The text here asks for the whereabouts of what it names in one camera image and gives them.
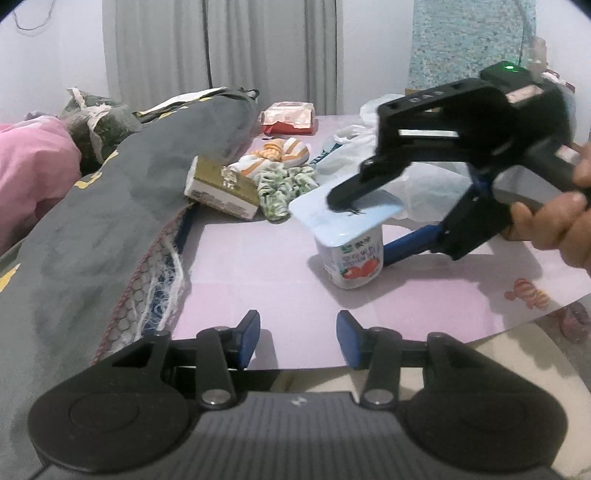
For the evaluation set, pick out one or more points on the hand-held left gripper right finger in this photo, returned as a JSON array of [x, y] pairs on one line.
[[348, 341]]

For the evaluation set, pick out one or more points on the pink quilt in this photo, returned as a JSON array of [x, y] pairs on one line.
[[32, 175]]

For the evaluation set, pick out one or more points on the red and cream wet wipes pack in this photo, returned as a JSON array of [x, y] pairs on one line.
[[288, 115]]

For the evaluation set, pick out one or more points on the white printed plastic bag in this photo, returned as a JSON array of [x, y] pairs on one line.
[[351, 152]]

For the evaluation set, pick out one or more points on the person's right hand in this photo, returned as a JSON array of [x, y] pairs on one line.
[[563, 226]]

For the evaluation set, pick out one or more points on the gold and white carton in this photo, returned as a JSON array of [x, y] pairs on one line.
[[217, 184]]

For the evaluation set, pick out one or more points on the grey curtain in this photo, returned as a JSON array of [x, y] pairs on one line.
[[161, 46]]

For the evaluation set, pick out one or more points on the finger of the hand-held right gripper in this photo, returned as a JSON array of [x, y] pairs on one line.
[[415, 240], [364, 182]]

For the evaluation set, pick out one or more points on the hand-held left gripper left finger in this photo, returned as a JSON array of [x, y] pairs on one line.
[[249, 337]]

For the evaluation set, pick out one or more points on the strawberry yogurt cup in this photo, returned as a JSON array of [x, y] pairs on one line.
[[355, 263]]

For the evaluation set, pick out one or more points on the teal speckled wall hanging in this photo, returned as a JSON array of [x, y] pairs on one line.
[[452, 41]]

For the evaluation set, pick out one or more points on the green and white scrunchie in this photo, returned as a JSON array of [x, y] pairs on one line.
[[281, 189]]

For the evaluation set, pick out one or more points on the green leaf-print pillow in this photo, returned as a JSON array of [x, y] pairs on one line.
[[115, 129]]

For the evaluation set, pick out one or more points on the orange striped scrunchie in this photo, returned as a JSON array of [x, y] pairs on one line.
[[277, 152]]

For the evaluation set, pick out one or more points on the pink bed sheet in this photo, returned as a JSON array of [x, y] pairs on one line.
[[258, 277]]

